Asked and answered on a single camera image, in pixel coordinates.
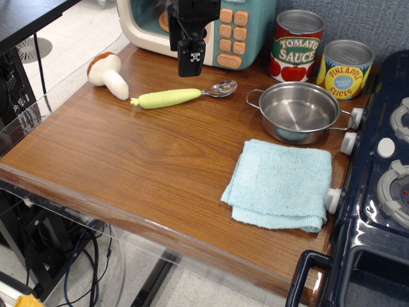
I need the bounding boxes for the white stove knob lower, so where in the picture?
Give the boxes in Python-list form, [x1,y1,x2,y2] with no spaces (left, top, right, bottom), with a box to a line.
[325,188,342,214]

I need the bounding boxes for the green handled metal spoon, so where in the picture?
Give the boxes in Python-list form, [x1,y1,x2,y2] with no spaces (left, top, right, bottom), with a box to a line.
[130,80,238,109]

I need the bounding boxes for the dark blue toy stove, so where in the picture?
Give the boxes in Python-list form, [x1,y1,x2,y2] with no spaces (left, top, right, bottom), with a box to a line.
[286,51,408,306]

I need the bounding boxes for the blue cable under table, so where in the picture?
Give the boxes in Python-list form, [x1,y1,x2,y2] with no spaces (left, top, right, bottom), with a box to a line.
[63,223,112,307]

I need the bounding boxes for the white stove knob middle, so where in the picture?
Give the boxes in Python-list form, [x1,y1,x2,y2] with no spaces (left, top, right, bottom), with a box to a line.
[341,132,357,155]

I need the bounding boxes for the white stove knob upper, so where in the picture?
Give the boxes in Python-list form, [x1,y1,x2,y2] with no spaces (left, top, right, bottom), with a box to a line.
[348,107,364,130]

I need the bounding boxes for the white stove knob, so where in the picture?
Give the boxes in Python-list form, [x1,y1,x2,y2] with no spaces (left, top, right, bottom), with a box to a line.
[348,107,364,130]
[325,188,342,214]
[341,132,357,155]

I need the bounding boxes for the black cable under table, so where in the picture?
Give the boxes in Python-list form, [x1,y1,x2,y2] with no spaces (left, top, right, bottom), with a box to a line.
[57,228,112,307]

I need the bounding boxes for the silver metal pot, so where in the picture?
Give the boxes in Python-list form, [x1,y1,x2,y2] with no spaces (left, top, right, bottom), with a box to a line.
[246,81,355,145]

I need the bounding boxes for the yellow cloth bottom left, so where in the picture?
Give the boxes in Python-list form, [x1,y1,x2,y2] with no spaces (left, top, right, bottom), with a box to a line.
[15,294,44,307]

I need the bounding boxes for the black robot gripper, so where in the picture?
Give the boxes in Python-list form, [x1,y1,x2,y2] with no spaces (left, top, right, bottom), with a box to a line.
[167,0,221,77]

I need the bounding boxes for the black computer tower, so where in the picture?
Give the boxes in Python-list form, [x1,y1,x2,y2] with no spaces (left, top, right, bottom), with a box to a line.
[1,48,42,134]

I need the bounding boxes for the pineapple slices can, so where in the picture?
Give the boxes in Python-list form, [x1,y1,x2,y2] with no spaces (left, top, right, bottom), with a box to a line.
[316,40,374,100]

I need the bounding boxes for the black desk top left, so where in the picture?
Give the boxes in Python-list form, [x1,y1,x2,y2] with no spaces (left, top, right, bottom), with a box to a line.
[1,0,79,54]

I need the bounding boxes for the plush mushroom toy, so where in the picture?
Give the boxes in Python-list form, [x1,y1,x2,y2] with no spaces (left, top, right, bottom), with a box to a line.
[87,52,129,100]

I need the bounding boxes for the tomato sauce can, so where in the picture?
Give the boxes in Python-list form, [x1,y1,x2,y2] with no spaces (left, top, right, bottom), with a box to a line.
[268,10,325,82]

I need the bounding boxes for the toy microwave oven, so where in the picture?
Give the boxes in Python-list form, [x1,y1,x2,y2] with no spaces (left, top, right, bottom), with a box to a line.
[116,1,276,70]

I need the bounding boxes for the light blue folded cloth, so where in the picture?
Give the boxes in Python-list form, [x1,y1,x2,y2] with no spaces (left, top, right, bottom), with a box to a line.
[221,139,332,233]

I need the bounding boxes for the round floor vent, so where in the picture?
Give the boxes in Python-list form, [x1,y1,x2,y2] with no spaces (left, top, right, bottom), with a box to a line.
[16,37,52,64]

